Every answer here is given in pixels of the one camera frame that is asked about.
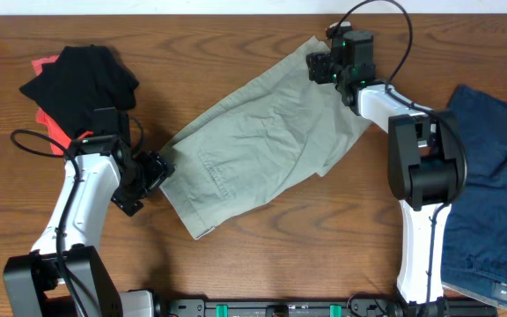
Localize khaki green shorts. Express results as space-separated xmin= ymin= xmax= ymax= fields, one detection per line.
xmin=160 ymin=38 xmax=371 ymax=240

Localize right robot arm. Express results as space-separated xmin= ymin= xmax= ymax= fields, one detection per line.
xmin=306 ymin=22 xmax=467 ymax=316

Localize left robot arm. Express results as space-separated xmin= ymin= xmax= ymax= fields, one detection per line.
xmin=3 ymin=107 xmax=174 ymax=317

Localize red folded garment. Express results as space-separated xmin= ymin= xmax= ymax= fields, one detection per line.
xmin=21 ymin=55 xmax=94 ymax=149

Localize black folded garment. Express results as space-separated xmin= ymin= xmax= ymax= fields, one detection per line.
xmin=19 ymin=46 xmax=139 ymax=138

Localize dark blue denim jeans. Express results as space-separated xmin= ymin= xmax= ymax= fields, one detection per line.
xmin=441 ymin=85 xmax=507 ymax=309

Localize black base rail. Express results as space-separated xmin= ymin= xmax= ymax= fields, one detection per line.
xmin=165 ymin=298 xmax=498 ymax=317

